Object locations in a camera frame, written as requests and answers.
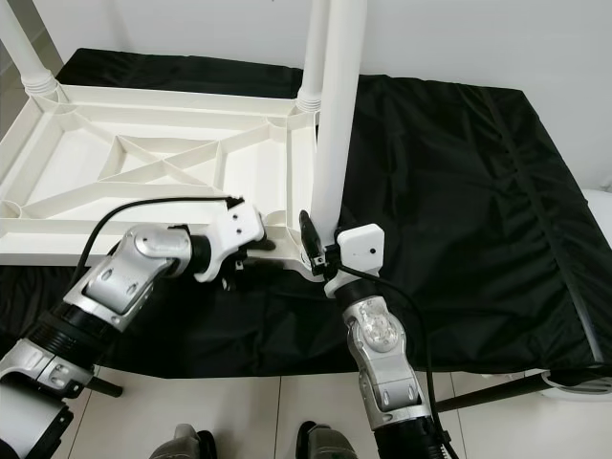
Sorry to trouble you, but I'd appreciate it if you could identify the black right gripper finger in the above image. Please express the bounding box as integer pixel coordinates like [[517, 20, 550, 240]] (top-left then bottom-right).
[[298, 210, 325, 268]]

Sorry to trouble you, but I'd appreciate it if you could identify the white plastic table leg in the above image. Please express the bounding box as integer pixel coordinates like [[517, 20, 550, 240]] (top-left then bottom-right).
[[309, 0, 369, 235], [0, 0, 60, 97], [296, 0, 331, 111]]

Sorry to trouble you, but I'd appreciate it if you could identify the black table cloth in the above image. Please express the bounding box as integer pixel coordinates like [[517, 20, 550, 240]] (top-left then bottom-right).
[[0, 48, 612, 374]]

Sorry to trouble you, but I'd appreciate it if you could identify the grey right robot foot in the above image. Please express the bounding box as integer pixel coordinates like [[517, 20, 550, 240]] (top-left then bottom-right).
[[295, 421, 364, 459]]

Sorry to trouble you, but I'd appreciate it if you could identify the grey robot foot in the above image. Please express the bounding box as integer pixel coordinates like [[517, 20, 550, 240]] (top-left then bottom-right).
[[158, 424, 216, 459], [295, 421, 364, 459]]

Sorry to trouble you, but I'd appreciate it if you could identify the grey left robot foot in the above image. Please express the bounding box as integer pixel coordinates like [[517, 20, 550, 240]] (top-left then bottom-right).
[[158, 424, 216, 459]]

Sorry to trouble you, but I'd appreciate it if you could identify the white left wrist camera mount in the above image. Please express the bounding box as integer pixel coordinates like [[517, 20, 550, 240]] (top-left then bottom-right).
[[196, 201, 267, 283]]

